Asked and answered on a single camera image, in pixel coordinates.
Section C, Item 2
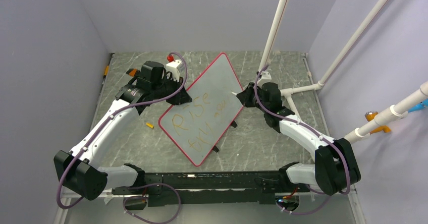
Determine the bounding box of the pink framed whiteboard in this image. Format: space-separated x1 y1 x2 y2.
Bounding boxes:
158 52 243 166

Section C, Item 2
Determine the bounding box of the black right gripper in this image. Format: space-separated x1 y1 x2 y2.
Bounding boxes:
237 83 269 114

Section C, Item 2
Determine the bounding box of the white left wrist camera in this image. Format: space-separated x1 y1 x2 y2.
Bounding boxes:
166 55 184 81

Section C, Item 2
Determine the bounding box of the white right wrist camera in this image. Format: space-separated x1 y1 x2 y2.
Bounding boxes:
257 71 272 87

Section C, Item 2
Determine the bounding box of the white pvc pipe frame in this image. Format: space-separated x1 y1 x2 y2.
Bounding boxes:
257 0 428 145

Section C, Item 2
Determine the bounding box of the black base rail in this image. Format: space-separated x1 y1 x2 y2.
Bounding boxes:
112 171 309 207

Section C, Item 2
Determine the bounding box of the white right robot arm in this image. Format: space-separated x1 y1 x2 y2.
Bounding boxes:
236 83 361 196

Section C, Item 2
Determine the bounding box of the orange clamp on wall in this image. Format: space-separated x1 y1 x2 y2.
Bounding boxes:
365 110 393 135

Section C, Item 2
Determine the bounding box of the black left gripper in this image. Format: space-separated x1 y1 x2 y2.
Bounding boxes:
152 75 191 106

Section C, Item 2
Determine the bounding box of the orange black small object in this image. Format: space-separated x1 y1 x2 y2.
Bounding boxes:
126 68 138 77

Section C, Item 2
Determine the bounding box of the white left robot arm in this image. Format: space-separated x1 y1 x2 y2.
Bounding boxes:
53 55 192 209

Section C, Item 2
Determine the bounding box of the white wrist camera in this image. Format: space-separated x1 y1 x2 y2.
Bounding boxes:
257 71 272 87
166 55 184 81

